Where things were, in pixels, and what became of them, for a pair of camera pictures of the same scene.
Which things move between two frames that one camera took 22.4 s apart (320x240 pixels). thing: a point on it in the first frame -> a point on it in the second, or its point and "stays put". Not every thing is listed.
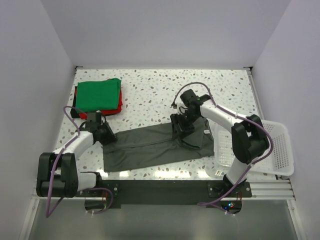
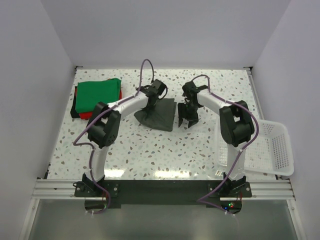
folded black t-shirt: x=75 y=112 stays put
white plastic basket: x=279 y=162 stays put
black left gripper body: x=106 y=134 -> x=149 y=108
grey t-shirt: x=155 y=145 -> x=160 y=116
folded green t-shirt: x=98 y=95 stays put
